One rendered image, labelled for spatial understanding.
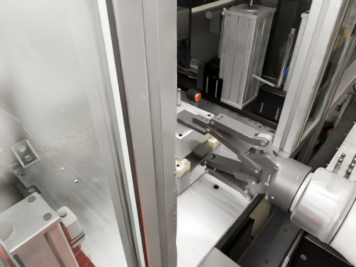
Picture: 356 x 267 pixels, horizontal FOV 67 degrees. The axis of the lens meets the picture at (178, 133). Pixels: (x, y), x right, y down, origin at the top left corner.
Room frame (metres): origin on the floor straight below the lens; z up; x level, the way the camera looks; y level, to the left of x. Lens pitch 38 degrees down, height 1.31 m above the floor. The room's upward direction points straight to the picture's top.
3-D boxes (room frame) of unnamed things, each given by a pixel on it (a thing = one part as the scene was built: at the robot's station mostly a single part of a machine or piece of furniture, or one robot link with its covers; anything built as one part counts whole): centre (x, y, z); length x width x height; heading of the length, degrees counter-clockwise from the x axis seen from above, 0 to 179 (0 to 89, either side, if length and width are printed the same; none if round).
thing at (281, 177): (0.29, -0.14, 1.00); 0.09 x 0.07 x 0.08; 48
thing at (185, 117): (0.39, -0.03, 1.03); 0.07 x 0.03 x 0.01; 48
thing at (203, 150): (0.39, -0.03, 0.98); 0.07 x 0.03 x 0.01; 48
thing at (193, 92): (0.52, -0.03, 0.96); 0.03 x 0.03 x 0.12; 48
